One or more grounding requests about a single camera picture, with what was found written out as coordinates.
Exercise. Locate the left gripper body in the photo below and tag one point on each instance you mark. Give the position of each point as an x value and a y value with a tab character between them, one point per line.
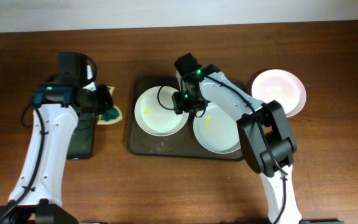
103	99

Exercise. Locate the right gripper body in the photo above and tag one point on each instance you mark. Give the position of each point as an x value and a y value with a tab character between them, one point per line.
186	103

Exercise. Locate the green yellow sponge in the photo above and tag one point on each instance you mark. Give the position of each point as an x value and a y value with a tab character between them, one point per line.
111	116

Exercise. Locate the white plate top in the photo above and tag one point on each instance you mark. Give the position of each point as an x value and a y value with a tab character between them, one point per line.
153	118

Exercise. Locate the white plate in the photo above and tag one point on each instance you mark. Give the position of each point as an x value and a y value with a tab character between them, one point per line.
281	86
153	118

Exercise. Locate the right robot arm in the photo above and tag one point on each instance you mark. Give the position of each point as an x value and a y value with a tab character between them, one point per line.
266	139

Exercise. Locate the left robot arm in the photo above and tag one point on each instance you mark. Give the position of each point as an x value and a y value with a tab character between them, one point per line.
37	196

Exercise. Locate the brown serving tray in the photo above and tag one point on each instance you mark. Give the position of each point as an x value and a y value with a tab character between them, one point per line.
181	144

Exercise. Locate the black water tray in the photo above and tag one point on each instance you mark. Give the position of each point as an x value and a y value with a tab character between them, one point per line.
82	141

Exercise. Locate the pale green plate right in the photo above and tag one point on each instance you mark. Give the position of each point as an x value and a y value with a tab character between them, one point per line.
216	131

